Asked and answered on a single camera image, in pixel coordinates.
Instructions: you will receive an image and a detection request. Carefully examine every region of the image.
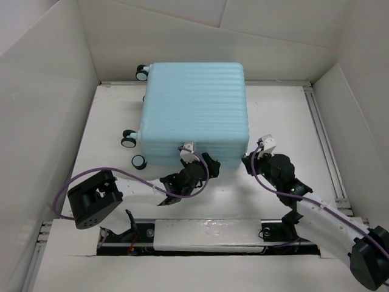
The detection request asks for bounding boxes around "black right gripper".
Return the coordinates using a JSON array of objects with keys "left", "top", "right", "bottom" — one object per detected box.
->
[{"left": 240, "top": 148, "right": 281, "bottom": 190}]

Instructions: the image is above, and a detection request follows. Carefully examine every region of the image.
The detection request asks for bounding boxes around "light blue hard-shell suitcase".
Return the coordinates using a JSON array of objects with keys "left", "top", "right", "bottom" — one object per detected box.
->
[{"left": 121, "top": 62, "right": 249, "bottom": 169}]

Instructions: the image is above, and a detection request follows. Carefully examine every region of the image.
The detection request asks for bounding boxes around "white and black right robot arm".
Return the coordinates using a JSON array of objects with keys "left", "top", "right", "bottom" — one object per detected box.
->
[{"left": 242, "top": 151, "right": 388, "bottom": 291}]

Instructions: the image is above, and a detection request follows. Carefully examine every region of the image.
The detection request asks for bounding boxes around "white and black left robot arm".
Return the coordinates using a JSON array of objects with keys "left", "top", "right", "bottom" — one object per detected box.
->
[{"left": 67, "top": 153, "right": 221, "bottom": 242}]

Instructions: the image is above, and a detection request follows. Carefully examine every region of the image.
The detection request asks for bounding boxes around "black base rail with white cover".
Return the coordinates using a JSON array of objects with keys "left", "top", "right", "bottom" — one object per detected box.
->
[{"left": 97, "top": 219, "right": 320, "bottom": 256}]

